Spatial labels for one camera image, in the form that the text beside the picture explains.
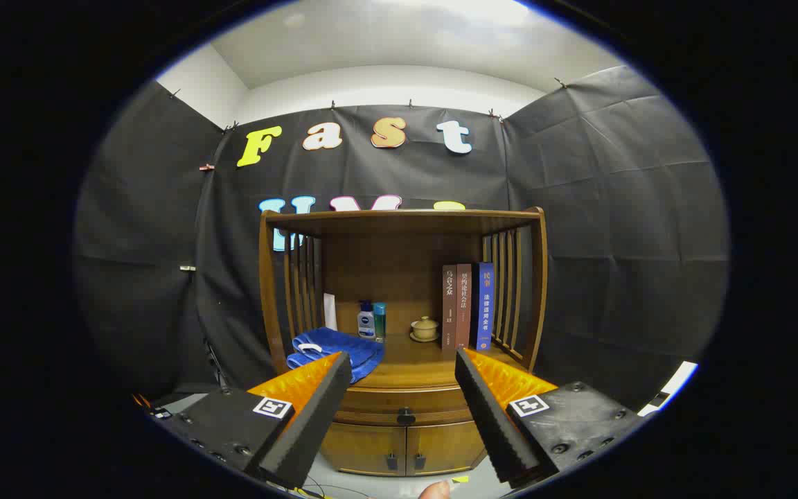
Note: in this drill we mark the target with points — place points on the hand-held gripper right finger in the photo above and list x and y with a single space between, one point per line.
489 416

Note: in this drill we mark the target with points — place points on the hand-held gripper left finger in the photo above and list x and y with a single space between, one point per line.
316 416

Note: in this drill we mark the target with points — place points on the wooden drawer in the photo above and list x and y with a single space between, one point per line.
385 402

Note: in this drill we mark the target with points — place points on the wooden cabinet door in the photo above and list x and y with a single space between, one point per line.
364 447
444 447

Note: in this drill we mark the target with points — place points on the wooden countertop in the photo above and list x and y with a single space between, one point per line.
416 362

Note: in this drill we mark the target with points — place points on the wooden cabinet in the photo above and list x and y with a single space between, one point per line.
399 263

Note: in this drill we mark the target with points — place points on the blue folded towel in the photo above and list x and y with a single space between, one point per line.
350 346

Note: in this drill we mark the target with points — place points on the white bottle with blue cap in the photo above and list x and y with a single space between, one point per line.
366 324

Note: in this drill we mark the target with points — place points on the white tube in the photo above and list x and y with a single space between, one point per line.
330 312

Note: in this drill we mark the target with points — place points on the beige lidded cup with saucer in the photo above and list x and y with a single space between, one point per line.
424 328

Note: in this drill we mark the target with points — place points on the blue book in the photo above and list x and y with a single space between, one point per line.
485 305

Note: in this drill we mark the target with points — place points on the reddish brown book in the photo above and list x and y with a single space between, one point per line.
464 305

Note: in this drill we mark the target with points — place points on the teal bottle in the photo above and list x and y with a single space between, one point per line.
379 320

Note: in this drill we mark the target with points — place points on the dark brown book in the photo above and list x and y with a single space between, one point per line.
449 305

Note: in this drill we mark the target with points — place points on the white panel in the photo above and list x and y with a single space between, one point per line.
672 388

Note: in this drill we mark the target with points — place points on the black backdrop cloth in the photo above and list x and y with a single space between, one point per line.
600 208

